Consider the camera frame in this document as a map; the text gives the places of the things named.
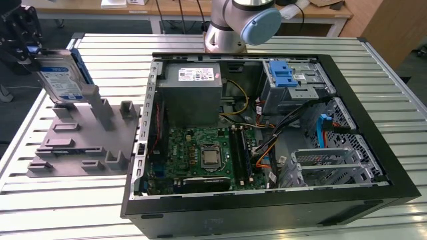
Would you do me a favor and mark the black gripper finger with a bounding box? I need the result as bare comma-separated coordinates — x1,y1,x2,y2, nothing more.
0,14,30,75
17,6,44,55

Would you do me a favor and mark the hard disk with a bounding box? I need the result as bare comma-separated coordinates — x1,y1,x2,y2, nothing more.
25,43,95,105

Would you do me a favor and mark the blue data wire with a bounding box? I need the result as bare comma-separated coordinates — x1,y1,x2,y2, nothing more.
317,113,335,151

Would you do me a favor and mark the metal disk bay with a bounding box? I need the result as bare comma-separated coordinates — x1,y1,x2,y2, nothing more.
277,147,383,188

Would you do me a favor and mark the grey stand foot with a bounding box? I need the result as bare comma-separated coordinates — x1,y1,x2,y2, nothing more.
0,83,14,103

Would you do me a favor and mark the large white box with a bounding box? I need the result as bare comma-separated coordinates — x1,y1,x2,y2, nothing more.
100,0,128,9

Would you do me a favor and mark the grey parts rack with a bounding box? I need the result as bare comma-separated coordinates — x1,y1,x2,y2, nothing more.
25,84,141,179

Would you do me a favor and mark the grey power supply unit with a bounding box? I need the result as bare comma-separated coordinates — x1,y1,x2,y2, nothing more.
156,62,224,128

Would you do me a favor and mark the green motherboard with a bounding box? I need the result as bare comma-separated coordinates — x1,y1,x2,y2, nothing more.
148,126,268,195

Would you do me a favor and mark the silver CPU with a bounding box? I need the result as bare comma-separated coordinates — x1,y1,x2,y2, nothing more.
201,150,223,167

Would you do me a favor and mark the blue plastic drive latch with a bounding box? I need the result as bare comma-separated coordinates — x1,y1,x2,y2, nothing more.
268,59,297,88

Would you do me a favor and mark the black RAM slot bank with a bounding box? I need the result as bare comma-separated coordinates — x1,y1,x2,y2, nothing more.
229,126,255,183

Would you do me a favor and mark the black graphics card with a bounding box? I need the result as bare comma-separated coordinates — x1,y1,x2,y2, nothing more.
172,176,232,194

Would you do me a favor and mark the metal optical drive cage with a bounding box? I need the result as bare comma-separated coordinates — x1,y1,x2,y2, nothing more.
259,59,336,116

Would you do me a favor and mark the brown cardboard piece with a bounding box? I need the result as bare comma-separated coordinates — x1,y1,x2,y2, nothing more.
308,0,344,11

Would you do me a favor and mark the black open PC case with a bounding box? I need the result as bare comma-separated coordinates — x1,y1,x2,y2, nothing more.
120,52,421,240

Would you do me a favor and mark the wooden desk with white frame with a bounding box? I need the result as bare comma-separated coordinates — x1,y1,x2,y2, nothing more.
32,0,355,38

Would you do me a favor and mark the yellow and black power cable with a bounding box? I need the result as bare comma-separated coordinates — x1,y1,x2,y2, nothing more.
219,79,251,117

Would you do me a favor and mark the black cable bundle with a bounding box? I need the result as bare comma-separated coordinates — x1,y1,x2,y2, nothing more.
252,98,329,156

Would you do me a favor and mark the orange red wire bundle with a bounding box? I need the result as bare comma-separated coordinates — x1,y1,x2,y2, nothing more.
255,139,280,171

